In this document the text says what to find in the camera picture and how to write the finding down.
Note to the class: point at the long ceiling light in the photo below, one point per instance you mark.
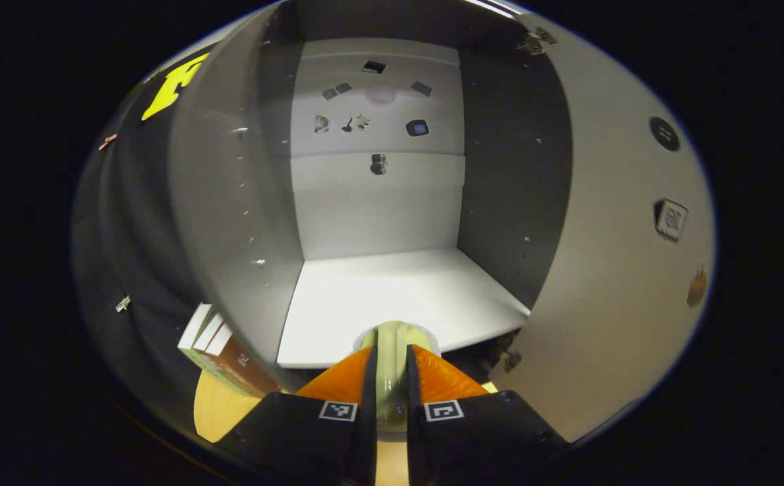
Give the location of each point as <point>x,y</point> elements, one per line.
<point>500,7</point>

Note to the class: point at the black backdrop cloth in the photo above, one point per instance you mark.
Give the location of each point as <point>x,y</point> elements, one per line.
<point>135,223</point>

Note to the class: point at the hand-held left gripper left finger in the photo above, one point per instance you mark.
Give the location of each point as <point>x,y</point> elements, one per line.
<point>367,445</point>

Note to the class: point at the white backdrop clip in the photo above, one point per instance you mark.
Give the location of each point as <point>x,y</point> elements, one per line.
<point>122,304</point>

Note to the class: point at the green book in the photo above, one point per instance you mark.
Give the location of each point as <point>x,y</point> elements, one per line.
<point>196,337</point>

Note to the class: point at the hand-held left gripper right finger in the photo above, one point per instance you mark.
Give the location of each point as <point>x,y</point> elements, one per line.
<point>415,452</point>

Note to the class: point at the metal door hinge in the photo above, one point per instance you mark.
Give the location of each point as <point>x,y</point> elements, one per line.
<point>510,361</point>
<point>535,42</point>

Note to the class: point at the brown book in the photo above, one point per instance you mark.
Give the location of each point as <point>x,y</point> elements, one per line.
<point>243,368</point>

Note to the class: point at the grey-brown book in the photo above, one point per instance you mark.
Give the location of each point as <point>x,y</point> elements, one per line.
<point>211,341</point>

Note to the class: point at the dark grey cabinet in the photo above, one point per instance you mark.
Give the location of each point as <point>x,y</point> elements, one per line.
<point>378,216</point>

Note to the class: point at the beige cabinet door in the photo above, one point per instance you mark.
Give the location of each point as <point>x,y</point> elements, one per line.
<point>621,304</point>

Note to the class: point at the copper backdrop clip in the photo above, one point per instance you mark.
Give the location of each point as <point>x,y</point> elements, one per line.
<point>107,142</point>

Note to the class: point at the pale yellow bottle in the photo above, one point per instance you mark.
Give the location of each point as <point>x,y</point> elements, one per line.
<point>392,364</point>

